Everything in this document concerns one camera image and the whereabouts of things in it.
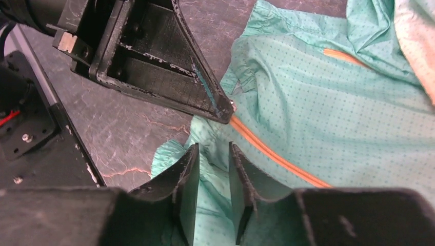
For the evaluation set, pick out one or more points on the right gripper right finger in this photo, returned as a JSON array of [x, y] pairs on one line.
[[266, 212]]

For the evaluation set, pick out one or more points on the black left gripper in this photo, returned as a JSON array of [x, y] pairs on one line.
[[143, 49]]

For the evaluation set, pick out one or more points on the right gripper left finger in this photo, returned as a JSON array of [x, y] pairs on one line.
[[159, 212]]

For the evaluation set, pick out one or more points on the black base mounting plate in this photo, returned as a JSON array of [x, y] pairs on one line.
[[40, 146]]

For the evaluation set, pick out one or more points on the green and orange jacket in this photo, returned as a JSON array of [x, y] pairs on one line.
[[320, 101]]

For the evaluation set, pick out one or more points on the jacket zipper slider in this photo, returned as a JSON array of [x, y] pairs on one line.
[[234, 108]]

